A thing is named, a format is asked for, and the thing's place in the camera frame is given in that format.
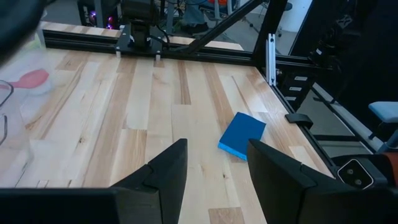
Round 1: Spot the black aluminium table frame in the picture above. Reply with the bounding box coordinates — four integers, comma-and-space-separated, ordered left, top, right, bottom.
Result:
40, 0, 398, 187

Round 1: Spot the black computer tower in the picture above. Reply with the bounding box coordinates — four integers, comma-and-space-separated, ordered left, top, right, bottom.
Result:
76, 0, 123, 29

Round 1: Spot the person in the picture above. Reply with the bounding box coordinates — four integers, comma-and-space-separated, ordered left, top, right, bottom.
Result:
182, 0, 211, 35

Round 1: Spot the light blue padded seat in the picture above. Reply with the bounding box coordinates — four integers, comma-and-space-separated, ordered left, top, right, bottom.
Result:
368, 101, 398, 124

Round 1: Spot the blue scrub sponge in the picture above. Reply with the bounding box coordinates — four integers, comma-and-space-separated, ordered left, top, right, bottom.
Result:
217, 111, 267, 162

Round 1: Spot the silver aluminium bracket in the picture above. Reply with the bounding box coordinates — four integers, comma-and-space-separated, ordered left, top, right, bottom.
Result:
266, 33, 278, 87

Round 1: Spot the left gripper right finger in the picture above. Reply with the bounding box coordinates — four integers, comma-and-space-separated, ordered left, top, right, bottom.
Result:
247, 138, 343, 224

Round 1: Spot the tall clear plastic bin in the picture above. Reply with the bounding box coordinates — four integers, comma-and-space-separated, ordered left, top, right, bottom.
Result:
0, 29, 55, 97

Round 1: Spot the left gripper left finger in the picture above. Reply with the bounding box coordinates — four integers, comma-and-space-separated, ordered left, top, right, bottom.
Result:
108, 138, 189, 224

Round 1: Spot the clear bin with handles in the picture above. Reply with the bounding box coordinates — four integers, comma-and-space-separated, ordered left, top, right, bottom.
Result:
0, 79, 35, 187

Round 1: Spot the red dish brush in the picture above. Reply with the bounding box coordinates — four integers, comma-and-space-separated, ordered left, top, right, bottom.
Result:
9, 68, 50, 90

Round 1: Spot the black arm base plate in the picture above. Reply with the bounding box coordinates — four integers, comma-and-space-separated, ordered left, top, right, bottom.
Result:
115, 24, 165, 60

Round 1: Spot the black table edge clip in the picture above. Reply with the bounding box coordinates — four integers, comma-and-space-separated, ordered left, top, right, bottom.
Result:
284, 112, 314, 129

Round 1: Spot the grey table-level camera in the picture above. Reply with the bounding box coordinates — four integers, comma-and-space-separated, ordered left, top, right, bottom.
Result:
336, 157, 375, 190

